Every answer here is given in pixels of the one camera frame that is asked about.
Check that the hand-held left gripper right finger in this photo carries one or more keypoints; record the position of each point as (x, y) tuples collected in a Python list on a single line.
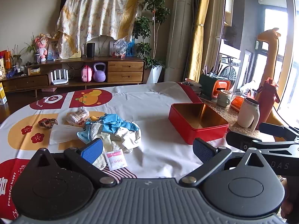
[(203, 149)]

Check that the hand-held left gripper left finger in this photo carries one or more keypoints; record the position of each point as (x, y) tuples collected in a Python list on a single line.
[(92, 150)]

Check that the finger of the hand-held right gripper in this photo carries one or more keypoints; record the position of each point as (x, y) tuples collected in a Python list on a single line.
[(238, 138), (275, 128)]

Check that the red tin box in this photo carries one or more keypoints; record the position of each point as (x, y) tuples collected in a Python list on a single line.
[(198, 130)]

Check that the white lace cloth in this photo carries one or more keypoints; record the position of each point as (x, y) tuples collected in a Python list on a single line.
[(97, 130)]

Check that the pink white sachet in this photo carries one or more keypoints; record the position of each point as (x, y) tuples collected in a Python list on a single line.
[(115, 159)]

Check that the cotton swab packet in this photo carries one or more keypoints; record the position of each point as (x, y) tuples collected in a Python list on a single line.
[(77, 117)]

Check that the cream cloth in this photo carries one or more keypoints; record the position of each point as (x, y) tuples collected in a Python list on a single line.
[(126, 137)]

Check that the red white striped cloth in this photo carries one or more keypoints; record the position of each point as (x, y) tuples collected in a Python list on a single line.
[(123, 173)]

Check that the brown scrunchie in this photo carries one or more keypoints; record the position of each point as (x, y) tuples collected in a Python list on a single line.
[(48, 123)]

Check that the person's right hand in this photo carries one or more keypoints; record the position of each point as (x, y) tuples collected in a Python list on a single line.
[(286, 203)]

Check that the white insulated mug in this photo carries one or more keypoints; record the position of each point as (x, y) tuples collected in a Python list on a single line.
[(247, 116)]

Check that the red water bottle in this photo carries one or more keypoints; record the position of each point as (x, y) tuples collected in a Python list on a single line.
[(266, 102)]

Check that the patterned gold table mat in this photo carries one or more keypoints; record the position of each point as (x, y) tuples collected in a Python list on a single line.
[(224, 114)]

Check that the orange packet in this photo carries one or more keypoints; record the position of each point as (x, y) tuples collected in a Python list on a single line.
[(237, 102)]

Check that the green ceramic mug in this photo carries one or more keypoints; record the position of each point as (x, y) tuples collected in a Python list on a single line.
[(223, 99)]

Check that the crumpled clear bag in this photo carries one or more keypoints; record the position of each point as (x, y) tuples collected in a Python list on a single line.
[(247, 88)]

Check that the green orange desktop organizer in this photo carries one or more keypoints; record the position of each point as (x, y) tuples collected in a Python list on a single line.
[(206, 85)]

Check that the washing machine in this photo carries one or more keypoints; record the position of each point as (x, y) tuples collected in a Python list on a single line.
[(230, 72)]

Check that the pink bowl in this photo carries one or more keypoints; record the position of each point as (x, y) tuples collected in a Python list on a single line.
[(192, 81)]

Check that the pink flat item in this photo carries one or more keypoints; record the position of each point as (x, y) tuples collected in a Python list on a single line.
[(49, 89)]

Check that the pink toy case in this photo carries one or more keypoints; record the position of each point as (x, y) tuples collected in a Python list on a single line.
[(87, 74)]

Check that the purple kettlebell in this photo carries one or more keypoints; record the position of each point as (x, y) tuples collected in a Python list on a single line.
[(100, 74)]

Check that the white router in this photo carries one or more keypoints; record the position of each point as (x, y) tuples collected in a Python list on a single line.
[(59, 80)]

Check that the giraffe plush toy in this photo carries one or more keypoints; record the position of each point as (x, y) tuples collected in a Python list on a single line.
[(272, 49)]

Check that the wooden TV cabinet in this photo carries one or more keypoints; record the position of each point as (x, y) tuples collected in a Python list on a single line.
[(123, 71)]

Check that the white planter pot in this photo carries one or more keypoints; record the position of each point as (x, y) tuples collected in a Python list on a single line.
[(154, 74)]

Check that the small yellow white box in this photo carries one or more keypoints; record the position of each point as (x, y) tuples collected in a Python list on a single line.
[(34, 70)]

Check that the black cylinder speaker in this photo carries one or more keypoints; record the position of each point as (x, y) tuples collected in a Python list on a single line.
[(90, 50)]

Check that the yellow carton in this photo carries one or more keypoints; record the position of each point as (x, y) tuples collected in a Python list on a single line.
[(2, 93)]

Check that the clear plastic bag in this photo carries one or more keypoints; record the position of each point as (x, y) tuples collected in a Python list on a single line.
[(120, 47)]

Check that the yellow curtain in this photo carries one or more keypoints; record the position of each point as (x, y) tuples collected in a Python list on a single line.
[(198, 39)]

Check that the pastel gift bag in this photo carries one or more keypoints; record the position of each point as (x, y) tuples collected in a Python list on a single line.
[(52, 50)]

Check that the pink doll bouquet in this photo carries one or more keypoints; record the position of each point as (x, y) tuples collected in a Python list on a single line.
[(42, 46)]

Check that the green houseplant in vase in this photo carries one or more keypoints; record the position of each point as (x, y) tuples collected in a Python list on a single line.
[(35, 49)]

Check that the white tower air conditioner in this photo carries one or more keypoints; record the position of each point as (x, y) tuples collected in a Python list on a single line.
[(179, 32)]

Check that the orange gift bag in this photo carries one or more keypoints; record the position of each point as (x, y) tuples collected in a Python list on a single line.
[(8, 60)]

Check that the floral yellow sheet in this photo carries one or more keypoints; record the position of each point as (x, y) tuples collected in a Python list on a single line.
[(93, 16)]

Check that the green indoor tree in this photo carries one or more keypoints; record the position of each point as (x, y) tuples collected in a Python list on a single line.
[(154, 7)]

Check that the black television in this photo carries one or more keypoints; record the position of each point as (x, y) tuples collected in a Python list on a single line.
[(63, 2)]

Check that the green wall sign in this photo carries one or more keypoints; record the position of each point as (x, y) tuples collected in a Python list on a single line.
[(257, 44)]

